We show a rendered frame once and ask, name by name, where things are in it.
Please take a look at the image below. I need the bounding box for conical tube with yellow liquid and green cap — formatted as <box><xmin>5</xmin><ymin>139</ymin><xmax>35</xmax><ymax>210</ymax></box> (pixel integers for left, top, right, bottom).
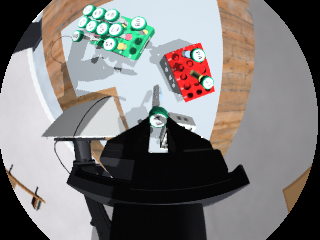
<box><xmin>190</xmin><ymin>70</ymin><xmax>214</xmax><ymax>89</ymax></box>

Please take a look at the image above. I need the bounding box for red test tube rack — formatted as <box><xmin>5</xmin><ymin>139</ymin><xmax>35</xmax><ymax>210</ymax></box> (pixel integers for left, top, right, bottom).
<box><xmin>165</xmin><ymin>43</ymin><xmax>215</xmax><ymax>102</ymax></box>

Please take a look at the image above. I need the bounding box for green test tube rack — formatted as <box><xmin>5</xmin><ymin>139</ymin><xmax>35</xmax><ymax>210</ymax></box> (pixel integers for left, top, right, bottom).
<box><xmin>91</xmin><ymin>16</ymin><xmax>155</xmax><ymax>60</ymax></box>

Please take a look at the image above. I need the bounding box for white tube rack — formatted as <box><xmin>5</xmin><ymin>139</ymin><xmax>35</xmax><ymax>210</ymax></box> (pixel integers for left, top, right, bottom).
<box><xmin>160</xmin><ymin>112</ymin><xmax>196</xmax><ymax>150</ymax></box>

